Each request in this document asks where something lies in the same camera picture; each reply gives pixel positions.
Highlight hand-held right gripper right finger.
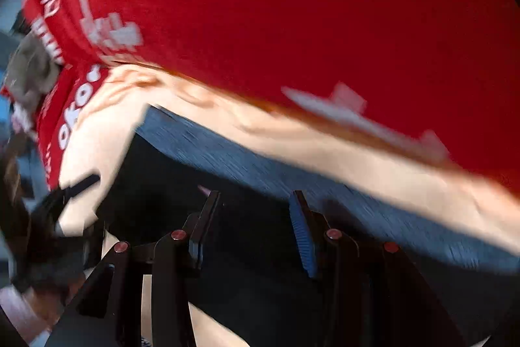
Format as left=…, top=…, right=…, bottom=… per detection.
left=289, top=190, right=460, bottom=347

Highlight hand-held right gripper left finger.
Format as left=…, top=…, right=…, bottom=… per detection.
left=49, top=190, right=222, bottom=347

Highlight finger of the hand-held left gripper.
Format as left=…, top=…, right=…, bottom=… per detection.
left=60, top=174, right=101, bottom=204

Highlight black and blue pants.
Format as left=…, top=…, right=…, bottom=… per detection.
left=81, top=105, right=520, bottom=347

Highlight peach bed sheet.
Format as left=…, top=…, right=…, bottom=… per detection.
left=55, top=62, right=520, bottom=347

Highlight grey cloth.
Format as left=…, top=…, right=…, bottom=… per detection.
left=6, top=34, right=59, bottom=110

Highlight red printed blanket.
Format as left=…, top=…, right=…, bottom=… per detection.
left=2, top=0, right=520, bottom=195

